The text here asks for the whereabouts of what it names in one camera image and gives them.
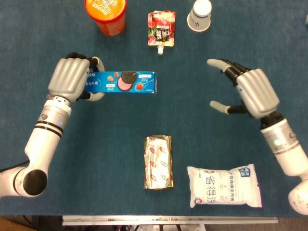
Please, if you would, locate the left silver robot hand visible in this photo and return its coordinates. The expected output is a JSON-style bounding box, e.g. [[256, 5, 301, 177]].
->
[[47, 51, 106, 104]]

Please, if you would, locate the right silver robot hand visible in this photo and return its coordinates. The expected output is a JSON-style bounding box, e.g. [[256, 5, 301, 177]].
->
[[206, 58, 281, 120]]

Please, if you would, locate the blue Oreo cookie box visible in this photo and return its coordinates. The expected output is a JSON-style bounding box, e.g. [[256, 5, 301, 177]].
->
[[84, 71, 158, 95]]

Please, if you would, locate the orange cylindrical snack canister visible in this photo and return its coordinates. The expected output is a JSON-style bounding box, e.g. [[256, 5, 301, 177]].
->
[[84, 0, 128, 37]]

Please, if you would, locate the white paper cup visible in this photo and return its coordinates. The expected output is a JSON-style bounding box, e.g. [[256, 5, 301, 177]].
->
[[187, 0, 212, 32]]

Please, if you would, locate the blue-green table cloth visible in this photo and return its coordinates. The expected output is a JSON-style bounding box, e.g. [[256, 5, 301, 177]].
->
[[0, 0, 308, 217]]

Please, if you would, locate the white sugar bag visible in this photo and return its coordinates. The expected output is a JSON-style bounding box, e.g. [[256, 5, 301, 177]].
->
[[187, 164, 263, 209]]

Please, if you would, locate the red spouted drink pouch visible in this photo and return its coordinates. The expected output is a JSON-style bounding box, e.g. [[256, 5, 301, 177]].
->
[[147, 10, 177, 56]]

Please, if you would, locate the gold foil snack package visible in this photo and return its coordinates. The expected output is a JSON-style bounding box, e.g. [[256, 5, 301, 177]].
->
[[143, 134, 175, 191]]

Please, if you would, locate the aluminium table edge rail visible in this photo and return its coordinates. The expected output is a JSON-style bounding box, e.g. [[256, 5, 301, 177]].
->
[[62, 215, 278, 226]]

